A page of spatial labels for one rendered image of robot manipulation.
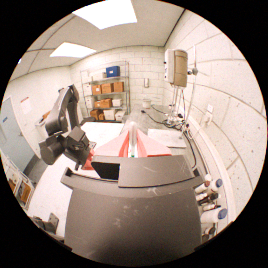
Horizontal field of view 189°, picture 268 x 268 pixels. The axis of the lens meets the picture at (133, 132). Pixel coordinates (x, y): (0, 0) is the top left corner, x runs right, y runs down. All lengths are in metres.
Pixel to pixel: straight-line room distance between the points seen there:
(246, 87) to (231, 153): 0.34
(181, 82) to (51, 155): 0.59
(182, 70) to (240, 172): 0.59
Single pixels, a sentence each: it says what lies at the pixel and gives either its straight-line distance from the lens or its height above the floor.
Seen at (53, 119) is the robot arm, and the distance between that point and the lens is 0.31.
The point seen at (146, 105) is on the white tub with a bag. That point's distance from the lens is 1.18.
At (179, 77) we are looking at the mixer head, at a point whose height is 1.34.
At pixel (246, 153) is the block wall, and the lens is 0.51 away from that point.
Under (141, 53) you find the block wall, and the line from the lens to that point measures 2.66.
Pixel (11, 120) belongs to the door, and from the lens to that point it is 2.92.
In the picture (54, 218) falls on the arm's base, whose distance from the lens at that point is 0.59.
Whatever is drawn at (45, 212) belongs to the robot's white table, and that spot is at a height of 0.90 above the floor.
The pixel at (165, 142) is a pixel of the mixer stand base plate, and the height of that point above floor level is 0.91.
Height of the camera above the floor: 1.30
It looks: 36 degrees down
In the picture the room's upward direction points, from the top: 1 degrees counter-clockwise
